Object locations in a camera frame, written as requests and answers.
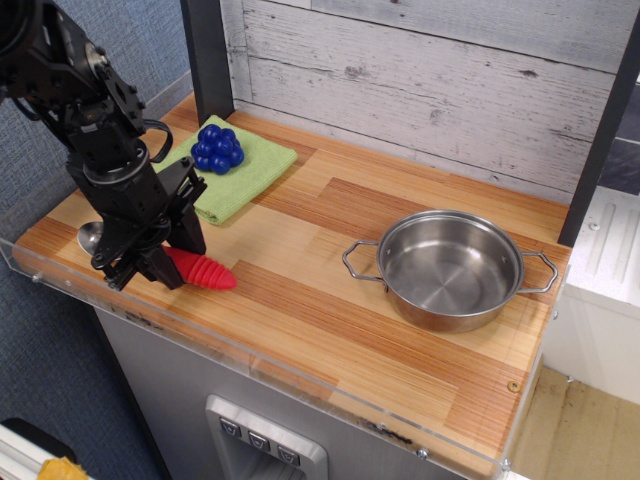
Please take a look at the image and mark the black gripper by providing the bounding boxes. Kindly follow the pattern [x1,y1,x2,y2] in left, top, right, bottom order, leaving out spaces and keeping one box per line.
[67,147,206,291]

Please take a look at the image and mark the red handled metal spoon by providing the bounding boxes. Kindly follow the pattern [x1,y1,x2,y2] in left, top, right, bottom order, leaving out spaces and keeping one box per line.
[77,221,237,291]

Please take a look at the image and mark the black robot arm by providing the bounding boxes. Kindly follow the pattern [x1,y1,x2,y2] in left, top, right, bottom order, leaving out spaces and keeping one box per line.
[1,1,206,290]

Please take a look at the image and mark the blue toy grape bunch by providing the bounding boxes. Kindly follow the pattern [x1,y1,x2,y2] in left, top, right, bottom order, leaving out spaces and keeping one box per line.
[191,124,245,175]

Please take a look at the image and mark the green folded cloth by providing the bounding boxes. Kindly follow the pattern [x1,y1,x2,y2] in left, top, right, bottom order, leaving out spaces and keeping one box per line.
[154,115,298,226]

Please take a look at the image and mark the grey cabinet control panel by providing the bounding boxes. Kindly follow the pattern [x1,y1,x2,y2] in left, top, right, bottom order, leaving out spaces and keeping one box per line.
[205,394,329,479]

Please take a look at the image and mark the yellow black object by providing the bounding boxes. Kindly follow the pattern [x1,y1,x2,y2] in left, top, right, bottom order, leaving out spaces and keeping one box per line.
[1,418,91,480]

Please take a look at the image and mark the stainless steel pot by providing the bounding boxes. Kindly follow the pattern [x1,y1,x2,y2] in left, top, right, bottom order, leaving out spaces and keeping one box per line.
[342,210,559,333]

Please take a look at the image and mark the white side counter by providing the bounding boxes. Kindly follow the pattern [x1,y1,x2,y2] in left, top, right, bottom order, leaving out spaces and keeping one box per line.
[542,187,639,403]

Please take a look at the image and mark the dark left vertical post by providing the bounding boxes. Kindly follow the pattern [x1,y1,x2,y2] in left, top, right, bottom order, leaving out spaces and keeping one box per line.
[180,0,235,125]

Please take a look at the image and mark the dark vertical post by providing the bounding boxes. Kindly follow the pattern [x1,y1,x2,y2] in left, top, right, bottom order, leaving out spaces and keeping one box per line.
[557,14,639,247]
[180,0,235,125]

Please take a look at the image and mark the dark right vertical post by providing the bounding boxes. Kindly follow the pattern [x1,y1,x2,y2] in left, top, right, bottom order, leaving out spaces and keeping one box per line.
[557,14,639,247]

